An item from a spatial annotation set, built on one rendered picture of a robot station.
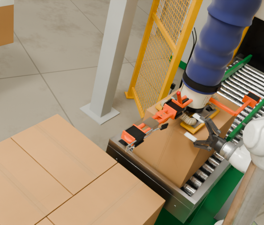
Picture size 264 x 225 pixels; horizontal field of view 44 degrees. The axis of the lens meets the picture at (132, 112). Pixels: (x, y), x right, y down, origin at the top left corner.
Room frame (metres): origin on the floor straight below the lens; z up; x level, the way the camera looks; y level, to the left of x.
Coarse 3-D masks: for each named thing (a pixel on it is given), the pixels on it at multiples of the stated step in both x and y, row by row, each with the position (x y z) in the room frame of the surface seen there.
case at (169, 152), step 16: (192, 112) 1.71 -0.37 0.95; (224, 112) 1.81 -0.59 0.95; (176, 128) 1.51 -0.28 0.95; (224, 128) 1.76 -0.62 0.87; (144, 144) 1.56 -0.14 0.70; (160, 144) 1.52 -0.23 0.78; (176, 144) 1.47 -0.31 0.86; (192, 144) 1.43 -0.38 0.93; (208, 144) 1.55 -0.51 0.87; (144, 160) 1.55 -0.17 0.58; (160, 160) 1.50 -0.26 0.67; (176, 160) 1.45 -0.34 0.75; (192, 160) 1.41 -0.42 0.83; (176, 176) 1.43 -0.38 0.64
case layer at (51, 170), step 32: (32, 128) 1.56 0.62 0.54; (64, 128) 1.65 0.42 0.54; (0, 160) 1.23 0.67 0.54; (32, 160) 1.30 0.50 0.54; (64, 160) 1.37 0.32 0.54; (96, 160) 1.45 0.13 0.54; (0, 192) 1.03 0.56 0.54; (32, 192) 1.08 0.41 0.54; (64, 192) 1.15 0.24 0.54; (96, 192) 1.21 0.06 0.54; (128, 192) 1.28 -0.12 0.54; (0, 224) 0.85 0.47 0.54; (32, 224) 0.90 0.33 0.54; (64, 224) 0.96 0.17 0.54; (96, 224) 1.01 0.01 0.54; (128, 224) 1.07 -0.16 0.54
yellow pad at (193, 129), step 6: (204, 108) 1.73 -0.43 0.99; (210, 108) 1.75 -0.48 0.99; (216, 108) 1.78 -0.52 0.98; (192, 114) 1.64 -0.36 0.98; (210, 114) 1.69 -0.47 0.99; (216, 114) 1.73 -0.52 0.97; (186, 126) 1.51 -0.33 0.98; (192, 126) 1.52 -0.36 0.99; (198, 126) 1.54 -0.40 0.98; (192, 132) 1.49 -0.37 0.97
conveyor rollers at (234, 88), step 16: (224, 80) 3.01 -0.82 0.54; (240, 80) 3.12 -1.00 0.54; (256, 80) 3.22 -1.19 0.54; (224, 96) 2.71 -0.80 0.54; (240, 96) 2.81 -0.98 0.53; (240, 112) 2.52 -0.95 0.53; (128, 144) 1.69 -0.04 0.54; (208, 160) 1.77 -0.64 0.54; (192, 176) 1.56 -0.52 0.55; (192, 192) 1.43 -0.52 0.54
